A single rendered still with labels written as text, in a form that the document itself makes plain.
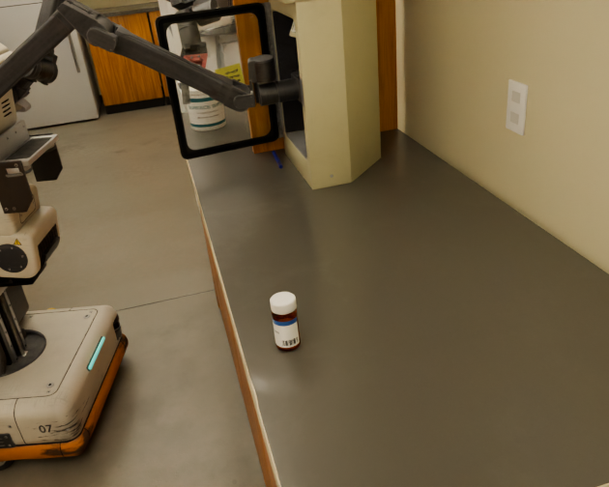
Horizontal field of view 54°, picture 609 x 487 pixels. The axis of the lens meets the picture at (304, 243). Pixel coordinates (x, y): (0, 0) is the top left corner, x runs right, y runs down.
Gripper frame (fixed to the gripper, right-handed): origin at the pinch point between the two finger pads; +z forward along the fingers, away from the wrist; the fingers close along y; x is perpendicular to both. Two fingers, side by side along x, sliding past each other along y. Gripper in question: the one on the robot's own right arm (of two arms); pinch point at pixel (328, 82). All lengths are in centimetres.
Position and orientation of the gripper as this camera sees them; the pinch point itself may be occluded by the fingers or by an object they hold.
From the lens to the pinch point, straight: 170.4
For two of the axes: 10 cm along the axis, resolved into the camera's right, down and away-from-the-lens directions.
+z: 9.6, -2.3, 1.7
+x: 1.2, 8.7, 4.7
